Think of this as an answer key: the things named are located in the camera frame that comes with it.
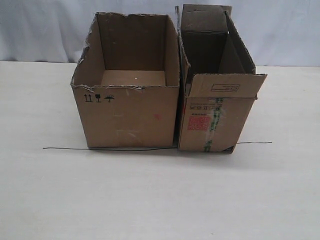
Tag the open torn cardboard box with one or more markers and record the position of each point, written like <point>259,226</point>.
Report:
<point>126,83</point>

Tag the red-printed cardboard box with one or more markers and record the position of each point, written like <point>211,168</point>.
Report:
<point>218,81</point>

